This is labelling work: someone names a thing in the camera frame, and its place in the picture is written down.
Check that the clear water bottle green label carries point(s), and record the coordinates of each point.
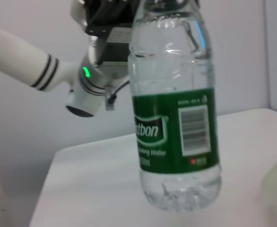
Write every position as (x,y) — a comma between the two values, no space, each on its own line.
(176,130)

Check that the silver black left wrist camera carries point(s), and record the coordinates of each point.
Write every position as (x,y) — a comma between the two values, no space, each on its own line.
(117,52)

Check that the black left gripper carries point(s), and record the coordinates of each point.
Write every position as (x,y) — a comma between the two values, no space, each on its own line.
(105,14)

